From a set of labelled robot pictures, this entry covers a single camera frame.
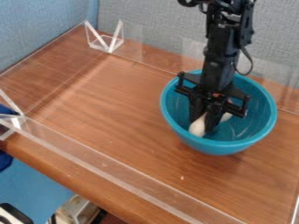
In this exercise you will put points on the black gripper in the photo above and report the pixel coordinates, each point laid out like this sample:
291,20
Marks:
228,100

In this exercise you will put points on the white toy mushroom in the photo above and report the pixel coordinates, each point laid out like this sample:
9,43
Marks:
196,127

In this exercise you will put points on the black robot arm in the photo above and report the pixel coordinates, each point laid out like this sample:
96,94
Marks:
228,33

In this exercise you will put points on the clear acrylic barrier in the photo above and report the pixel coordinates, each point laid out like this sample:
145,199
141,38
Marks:
89,129

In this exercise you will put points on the blue object at left edge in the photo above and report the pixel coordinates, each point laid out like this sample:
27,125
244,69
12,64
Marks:
5,158

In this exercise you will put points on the black white object below table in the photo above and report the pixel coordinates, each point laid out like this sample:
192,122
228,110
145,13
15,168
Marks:
12,216

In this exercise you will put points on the clear acrylic corner bracket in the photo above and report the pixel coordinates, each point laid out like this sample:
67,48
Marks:
103,42

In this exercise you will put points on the white frame under table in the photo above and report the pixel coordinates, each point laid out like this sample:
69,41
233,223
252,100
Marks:
76,211

